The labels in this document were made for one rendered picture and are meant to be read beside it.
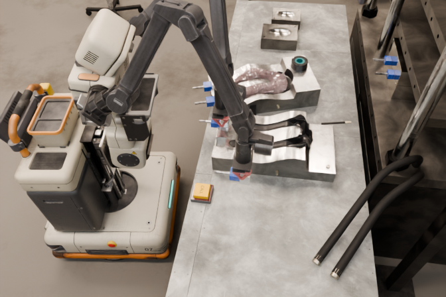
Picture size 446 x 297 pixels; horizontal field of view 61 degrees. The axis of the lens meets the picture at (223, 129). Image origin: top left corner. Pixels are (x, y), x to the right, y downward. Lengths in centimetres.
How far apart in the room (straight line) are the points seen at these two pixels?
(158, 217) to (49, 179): 64
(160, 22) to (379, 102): 124
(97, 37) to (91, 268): 145
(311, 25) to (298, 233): 136
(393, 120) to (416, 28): 47
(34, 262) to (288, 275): 162
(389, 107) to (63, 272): 197
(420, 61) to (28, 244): 234
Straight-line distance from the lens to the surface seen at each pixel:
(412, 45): 197
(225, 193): 154
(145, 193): 221
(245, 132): 120
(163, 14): 110
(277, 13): 240
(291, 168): 154
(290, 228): 148
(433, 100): 148
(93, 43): 137
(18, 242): 267
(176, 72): 333
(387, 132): 188
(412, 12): 221
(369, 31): 247
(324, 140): 166
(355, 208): 147
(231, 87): 115
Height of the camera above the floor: 211
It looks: 49 degrees down
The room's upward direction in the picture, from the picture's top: 3 degrees counter-clockwise
